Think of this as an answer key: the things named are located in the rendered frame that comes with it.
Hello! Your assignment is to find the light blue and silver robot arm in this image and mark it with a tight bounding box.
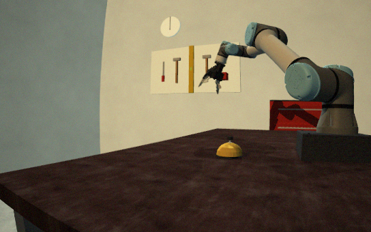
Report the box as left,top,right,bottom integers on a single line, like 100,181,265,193
215,22,359,134

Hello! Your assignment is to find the gold service bell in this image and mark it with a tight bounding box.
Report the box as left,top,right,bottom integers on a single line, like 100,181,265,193
217,136,243,160

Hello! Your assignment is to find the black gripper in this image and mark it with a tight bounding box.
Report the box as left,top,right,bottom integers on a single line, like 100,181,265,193
198,61,225,94

